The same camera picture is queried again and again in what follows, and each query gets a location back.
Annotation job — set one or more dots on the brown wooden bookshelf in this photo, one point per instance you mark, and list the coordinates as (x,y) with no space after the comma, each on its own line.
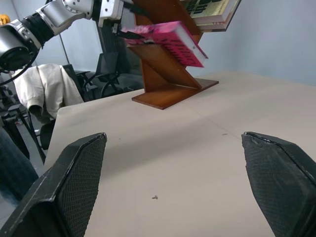
(168,93)

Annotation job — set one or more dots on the thick book with cream pages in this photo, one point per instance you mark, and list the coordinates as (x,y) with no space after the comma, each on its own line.
(217,10)

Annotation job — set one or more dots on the orange yellow object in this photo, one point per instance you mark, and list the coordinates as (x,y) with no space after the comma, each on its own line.
(3,19)

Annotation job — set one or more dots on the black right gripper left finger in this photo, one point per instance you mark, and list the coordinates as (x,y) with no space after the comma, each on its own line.
(64,187)

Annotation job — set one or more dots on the person's leg in jeans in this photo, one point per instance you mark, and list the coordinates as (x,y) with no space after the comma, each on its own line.
(14,168)

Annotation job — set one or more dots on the black metal stand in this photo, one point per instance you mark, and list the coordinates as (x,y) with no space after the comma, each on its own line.
(24,118)

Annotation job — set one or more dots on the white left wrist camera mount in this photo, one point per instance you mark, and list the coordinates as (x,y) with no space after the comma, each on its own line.
(108,11)

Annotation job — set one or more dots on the pink hardcover book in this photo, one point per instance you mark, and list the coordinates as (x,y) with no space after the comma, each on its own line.
(182,44)

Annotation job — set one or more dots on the beige jacket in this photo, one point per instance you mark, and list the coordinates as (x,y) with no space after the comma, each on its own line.
(49,86)

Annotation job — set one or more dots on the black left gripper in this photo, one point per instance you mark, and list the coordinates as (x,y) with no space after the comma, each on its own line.
(115,28)

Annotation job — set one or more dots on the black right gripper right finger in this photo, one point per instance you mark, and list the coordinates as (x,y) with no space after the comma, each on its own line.
(281,182)

